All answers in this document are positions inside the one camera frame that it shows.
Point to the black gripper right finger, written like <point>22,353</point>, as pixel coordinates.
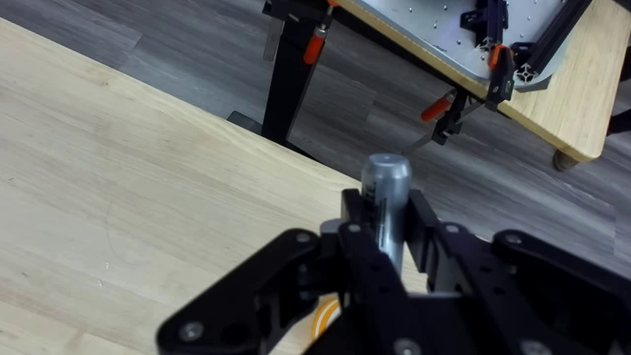
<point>524,288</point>

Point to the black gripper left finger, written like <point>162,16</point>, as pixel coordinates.
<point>262,288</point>

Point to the black marker silver cap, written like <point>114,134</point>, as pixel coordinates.
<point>384,178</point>

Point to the wooden workbench with clamps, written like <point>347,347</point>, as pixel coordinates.
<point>578,99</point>

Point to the black clamp orange pad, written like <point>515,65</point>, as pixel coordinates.
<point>499,71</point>

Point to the grey metal breadboard plate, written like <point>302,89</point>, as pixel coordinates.
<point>420,26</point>

